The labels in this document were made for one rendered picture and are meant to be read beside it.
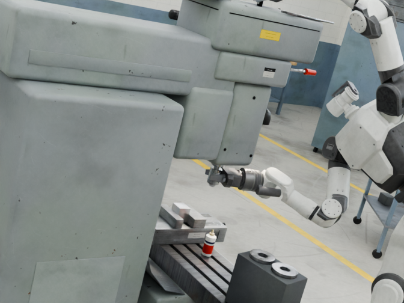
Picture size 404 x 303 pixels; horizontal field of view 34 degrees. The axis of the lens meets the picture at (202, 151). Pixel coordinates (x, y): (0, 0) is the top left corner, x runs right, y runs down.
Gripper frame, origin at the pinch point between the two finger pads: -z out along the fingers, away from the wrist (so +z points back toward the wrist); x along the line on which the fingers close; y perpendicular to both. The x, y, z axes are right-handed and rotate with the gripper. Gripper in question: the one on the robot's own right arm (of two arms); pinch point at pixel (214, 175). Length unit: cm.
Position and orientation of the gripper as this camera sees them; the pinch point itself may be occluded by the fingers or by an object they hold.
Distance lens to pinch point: 249.2
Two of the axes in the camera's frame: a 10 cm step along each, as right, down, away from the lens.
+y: -2.3, 9.3, 2.7
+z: 9.4, 1.4, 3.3
